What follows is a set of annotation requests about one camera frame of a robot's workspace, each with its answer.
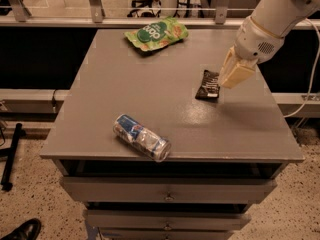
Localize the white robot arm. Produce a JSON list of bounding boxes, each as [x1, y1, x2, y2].
[[218, 0, 320, 88]]

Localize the black metal stand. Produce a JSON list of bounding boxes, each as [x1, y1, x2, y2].
[[0, 123, 26, 191]]

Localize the blue silver redbull can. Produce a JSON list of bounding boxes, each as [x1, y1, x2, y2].
[[113, 114, 171, 162]]

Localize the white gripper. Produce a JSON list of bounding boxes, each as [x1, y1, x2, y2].
[[218, 16, 284, 89]]

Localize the black shoe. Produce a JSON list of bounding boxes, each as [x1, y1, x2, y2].
[[0, 218, 42, 240]]

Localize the grey drawer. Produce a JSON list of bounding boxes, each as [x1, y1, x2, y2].
[[101, 229, 232, 240], [84, 210, 251, 231], [61, 177, 276, 204]]

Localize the top grey drawer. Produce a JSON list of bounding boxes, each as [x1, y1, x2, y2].
[[61, 177, 276, 204]]

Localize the bottom grey drawer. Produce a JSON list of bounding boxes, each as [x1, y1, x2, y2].
[[101, 229, 232, 240]]

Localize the black office chair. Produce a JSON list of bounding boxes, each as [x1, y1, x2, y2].
[[126, 0, 181, 18]]

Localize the metal railing frame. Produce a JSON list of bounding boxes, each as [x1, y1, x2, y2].
[[0, 0, 320, 30]]

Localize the middle grey drawer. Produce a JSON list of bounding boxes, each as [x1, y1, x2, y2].
[[84, 210, 251, 231]]

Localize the white cable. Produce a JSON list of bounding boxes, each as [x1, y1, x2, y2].
[[283, 17, 320, 119]]

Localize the green chip bag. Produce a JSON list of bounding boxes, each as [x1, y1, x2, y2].
[[124, 17, 188, 52]]

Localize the black rxbar chocolate bar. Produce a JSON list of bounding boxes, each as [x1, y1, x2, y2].
[[195, 70, 220, 100]]

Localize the grey drawer cabinet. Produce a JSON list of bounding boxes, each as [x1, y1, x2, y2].
[[39, 28, 306, 240]]

